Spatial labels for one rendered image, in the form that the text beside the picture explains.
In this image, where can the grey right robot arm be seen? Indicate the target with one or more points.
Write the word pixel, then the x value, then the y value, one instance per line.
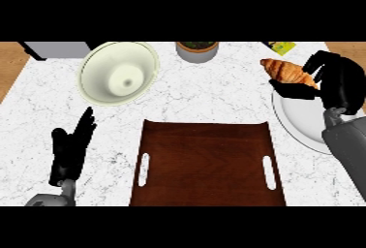
pixel 350 145

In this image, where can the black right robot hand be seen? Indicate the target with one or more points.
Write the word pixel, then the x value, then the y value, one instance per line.
pixel 341 84

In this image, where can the golden brown croissant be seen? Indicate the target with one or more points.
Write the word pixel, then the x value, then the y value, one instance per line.
pixel 288 72

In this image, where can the white round plate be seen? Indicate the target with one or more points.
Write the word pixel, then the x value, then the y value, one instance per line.
pixel 299 119

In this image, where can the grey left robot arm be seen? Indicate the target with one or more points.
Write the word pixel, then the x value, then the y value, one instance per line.
pixel 54 197

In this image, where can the dark brown wooden tray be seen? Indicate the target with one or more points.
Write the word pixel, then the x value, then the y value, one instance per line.
pixel 206 164

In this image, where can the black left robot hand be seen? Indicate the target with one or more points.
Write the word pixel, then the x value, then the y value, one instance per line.
pixel 71 148

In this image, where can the grey box appliance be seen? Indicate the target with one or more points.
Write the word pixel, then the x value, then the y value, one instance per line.
pixel 56 49

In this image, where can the grey plant pot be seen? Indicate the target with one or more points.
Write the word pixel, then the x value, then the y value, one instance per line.
pixel 196 51

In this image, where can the pale green overturned bowl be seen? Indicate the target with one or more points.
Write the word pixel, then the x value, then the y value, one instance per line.
pixel 118 73

